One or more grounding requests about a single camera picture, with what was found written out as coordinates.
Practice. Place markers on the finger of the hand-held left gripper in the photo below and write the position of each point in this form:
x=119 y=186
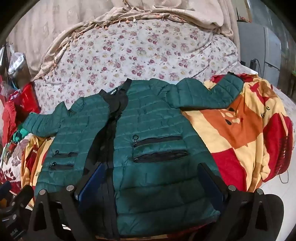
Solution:
x=5 y=188

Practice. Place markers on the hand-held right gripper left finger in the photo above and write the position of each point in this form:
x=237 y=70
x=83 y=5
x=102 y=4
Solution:
x=92 y=183

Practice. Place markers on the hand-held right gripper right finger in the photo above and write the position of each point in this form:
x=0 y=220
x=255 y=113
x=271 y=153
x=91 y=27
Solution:
x=210 y=183

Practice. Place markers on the green puffer jacket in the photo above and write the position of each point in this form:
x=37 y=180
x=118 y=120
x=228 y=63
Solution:
x=150 y=129

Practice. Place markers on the leaf printed cloth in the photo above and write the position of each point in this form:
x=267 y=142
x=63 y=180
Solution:
x=13 y=160

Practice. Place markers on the yellow red printed blanket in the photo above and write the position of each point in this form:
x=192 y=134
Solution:
x=233 y=139

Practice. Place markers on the bright green cloth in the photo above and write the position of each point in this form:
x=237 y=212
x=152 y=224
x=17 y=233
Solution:
x=19 y=135

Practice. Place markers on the red cloth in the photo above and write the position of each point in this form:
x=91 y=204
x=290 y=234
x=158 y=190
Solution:
x=9 y=120

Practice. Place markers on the clear plastic bag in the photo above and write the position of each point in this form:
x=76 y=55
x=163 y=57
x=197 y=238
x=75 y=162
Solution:
x=17 y=66

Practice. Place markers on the black power adapter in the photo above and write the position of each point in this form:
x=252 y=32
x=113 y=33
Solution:
x=253 y=63

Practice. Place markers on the floral quilt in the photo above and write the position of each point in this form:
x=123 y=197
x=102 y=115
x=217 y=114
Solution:
x=129 y=58

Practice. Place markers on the grey cabinet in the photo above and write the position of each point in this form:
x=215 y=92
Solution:
x=259 y=46

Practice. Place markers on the beige tasselled cloth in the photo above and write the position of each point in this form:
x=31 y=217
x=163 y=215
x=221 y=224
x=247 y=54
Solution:
x=166 y=11

